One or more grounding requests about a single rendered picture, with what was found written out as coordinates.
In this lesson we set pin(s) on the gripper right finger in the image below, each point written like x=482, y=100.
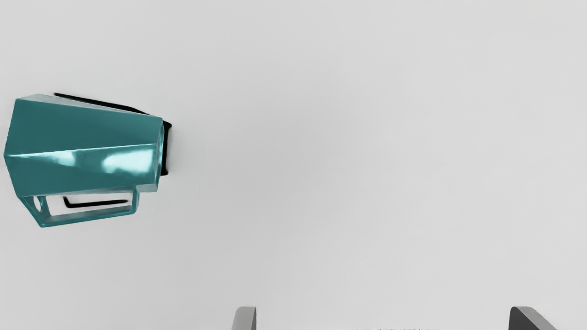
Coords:
x=527, y=320

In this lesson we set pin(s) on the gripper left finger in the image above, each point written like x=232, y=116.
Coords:
x=244, y=319

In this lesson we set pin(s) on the teal faceted mug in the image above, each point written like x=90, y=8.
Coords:
x=78, y=146

